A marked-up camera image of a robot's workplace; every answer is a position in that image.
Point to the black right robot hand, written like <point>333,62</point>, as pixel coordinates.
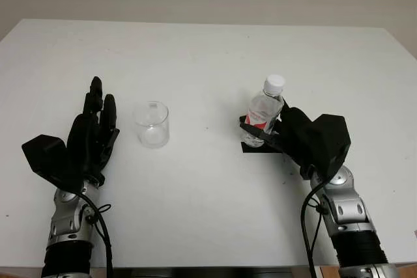
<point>296,138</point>

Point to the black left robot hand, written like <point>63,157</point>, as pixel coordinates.
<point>88,141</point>

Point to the clear water bottle red label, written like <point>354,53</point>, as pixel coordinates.
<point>264,108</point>

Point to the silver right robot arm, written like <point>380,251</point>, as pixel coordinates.
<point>355,226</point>

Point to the clear glass cup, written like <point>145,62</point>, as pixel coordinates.
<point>151,125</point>

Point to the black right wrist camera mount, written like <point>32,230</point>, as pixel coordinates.
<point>332,144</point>

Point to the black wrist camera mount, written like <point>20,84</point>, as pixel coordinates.
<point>332,144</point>
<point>49,157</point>

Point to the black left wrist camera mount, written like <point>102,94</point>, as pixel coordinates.
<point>49,157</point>

